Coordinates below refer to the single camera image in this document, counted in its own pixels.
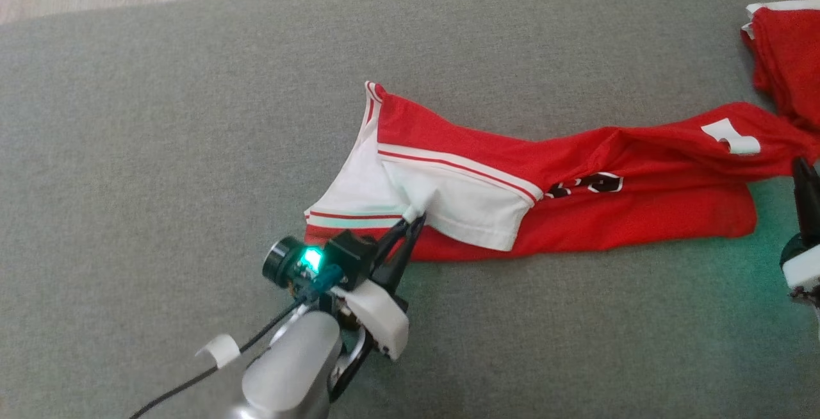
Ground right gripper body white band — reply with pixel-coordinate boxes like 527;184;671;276
780;233;820;308

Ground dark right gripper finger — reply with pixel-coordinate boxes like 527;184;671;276
792;158;820;240

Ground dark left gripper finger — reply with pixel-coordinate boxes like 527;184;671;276
375;214;427;292
370;219;414;269

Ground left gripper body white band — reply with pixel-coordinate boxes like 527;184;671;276
330;278;411;361

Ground red shorts with white stripe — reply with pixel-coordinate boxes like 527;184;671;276
741;0;820;132

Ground red jersey with white sleeves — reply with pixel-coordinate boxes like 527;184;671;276
304;81;820;263

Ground grey sofa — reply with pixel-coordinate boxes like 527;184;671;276
0;0;820;419

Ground white cable clip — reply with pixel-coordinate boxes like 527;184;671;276
195;334;242;370

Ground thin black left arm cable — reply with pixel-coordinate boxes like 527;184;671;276
128;297;309;419

